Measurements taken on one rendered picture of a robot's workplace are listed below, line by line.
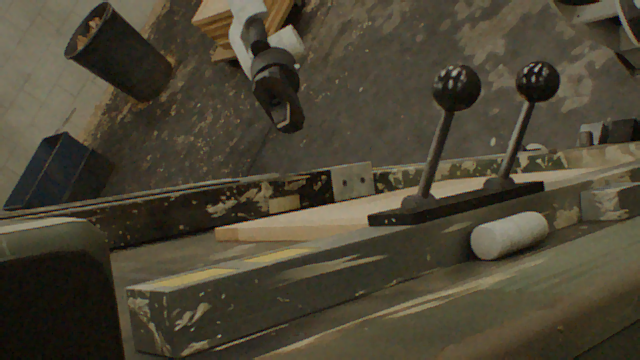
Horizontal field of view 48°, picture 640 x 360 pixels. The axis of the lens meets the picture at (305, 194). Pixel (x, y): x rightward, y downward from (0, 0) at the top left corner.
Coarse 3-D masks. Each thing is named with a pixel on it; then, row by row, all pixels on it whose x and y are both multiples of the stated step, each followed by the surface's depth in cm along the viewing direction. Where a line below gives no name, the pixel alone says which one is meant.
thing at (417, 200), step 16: (448, 64) 55; (464, 64) 54; (432, 80) 56; (448, 80) 54; (464, 80) 54; (480, 80) 55; (432, 96) 56; (448, 96) 54; (464, 96) 54; (448, 112) 56; (448, 128) 56; (432, 144) 57; (432, 160) 57; (432, 176) 58
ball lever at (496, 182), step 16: (528, 64) 63; (544, 64) 62; (528, 80) 62; (544, 80) 62; (560, 80) 62; (528, 96) 63; (544, 96) 62; (528, 112) 64; (512, 144) 65; (512, 160) 66; (496, 176) 67
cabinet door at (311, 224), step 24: (600, 168) 116; (408, 192) 124; (432, 192) 119; (456, 192) 112; (288, 216) 107; (312, 216) 105; (336, 216) 99; (360, 216) 94; (216, 240) 104; (240, 240) 100; (264, 240) 96; (288, 240) 92; (312, 240) 89
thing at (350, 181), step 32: (192, 192) 125; (224, 192) 130; (256, 192) 135; (288, 192) 140; (320, 192) 145; (352, 192) 151; (96, 224) 113; (128, 224) 117; (160, 224) 121; (192, 224) 125; (224, 224) 129
